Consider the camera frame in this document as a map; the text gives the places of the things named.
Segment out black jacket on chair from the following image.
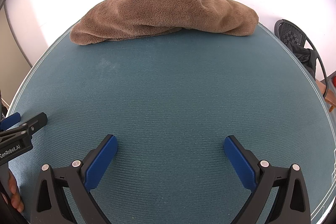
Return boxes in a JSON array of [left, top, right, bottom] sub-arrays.
[[290, 43, 318, 79]]

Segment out teal table mat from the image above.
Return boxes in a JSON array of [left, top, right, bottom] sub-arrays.
[[9, 26, 335, 223]]

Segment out black mesh chair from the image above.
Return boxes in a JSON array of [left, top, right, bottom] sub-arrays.
[[273, 19, 330, 98]]

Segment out person's left hand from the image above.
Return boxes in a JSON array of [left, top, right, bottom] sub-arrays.
[[5, 169, 25, 213]]

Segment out wooden stool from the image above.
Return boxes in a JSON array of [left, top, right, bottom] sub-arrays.
[[315, 80, 336, 113]]

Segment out brown fleece sweater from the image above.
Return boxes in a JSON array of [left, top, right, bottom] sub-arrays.
[[70, 0, 259, 46]]

